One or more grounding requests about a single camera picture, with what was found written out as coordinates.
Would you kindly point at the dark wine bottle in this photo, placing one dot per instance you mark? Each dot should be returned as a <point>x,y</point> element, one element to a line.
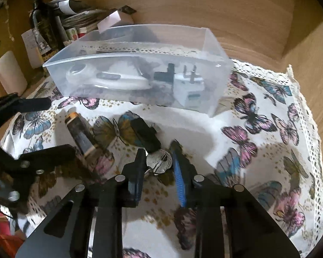
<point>47,29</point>

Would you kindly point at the white paper note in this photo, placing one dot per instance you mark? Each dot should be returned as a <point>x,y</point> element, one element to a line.
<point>31,48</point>

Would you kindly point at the white plastic magnifier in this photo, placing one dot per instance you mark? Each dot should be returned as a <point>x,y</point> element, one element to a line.
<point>107,82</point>

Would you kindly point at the black car key with keyring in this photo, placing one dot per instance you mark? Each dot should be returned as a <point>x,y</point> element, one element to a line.
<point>146,135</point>

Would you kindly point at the white plug adapter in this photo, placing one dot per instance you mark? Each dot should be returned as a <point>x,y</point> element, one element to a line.
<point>187,90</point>

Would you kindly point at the small black object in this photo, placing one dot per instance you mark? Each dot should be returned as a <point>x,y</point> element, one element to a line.
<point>127,10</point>

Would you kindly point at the wine bottle with white label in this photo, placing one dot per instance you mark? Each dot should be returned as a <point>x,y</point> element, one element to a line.
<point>70,5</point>

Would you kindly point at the small white box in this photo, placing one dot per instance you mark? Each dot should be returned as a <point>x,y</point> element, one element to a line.
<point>110,20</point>

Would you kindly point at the butterfly print tablecloth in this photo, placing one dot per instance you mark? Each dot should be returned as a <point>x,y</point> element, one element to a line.
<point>258,166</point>

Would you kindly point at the red object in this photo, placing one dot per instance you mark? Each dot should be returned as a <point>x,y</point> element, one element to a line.
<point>4,233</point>

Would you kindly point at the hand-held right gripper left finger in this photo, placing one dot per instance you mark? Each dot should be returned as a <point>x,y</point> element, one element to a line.
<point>137,188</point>

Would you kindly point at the clear plastic storage box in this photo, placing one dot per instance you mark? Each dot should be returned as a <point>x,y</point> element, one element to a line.
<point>140,44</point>

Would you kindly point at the stack of magazines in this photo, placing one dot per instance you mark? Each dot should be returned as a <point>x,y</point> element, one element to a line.
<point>86,18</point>

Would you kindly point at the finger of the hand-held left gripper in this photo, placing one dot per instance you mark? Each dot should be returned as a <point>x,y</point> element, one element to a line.
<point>29,104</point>
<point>51,154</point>

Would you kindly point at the black T-shaped connector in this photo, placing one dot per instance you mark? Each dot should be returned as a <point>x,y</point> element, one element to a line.
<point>162,74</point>

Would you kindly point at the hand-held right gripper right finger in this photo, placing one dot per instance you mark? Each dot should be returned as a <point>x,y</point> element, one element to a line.
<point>179,182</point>

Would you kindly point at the jar with red label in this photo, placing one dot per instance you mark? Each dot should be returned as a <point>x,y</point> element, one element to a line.
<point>74,34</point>

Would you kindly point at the brown tube with orange cap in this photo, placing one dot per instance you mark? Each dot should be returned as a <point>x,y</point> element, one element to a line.
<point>80,134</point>

